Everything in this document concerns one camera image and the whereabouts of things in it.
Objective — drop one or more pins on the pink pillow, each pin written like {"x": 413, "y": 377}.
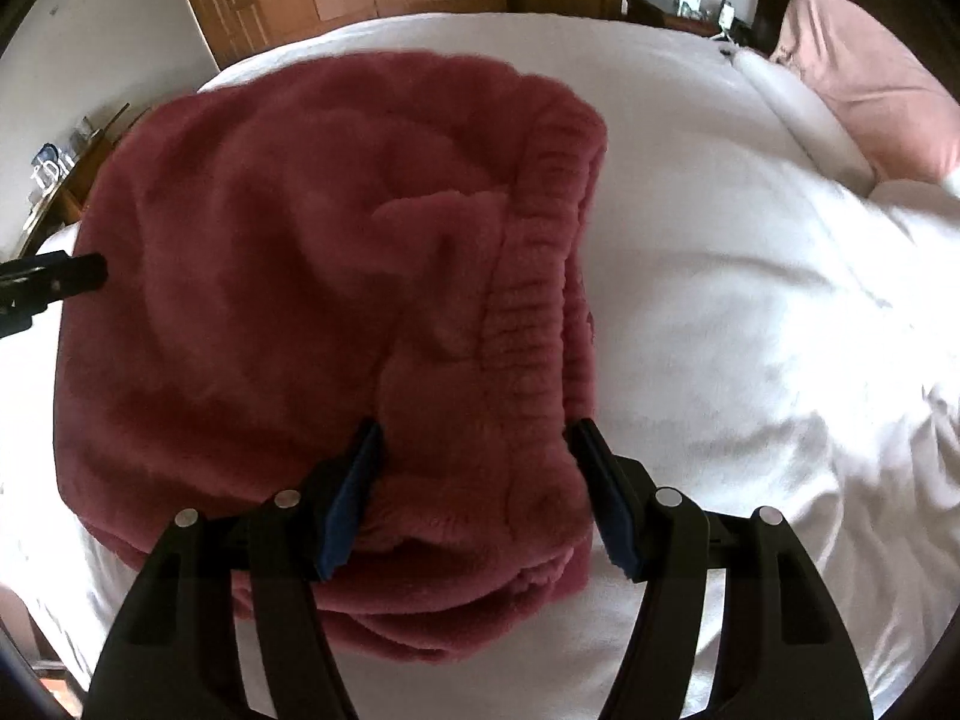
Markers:
{"x": 862, "y": 82}

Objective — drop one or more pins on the dark nightstand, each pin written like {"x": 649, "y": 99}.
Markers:
{"x": 652, "y": 7}

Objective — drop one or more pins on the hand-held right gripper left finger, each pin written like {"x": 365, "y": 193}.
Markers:
{"x": 352, "y": 499}

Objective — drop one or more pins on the cluttered wooden side table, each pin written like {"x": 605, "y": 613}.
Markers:
{"x": 67, "y": 157}

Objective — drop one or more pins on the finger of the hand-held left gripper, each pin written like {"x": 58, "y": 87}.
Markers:
{"x": 67, "y": 274}

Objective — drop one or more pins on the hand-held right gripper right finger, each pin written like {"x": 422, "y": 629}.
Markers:
{"x": 611, "y": 510}

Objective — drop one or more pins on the white bed duvet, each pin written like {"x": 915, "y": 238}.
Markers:
{"x": 750, "y": 315}

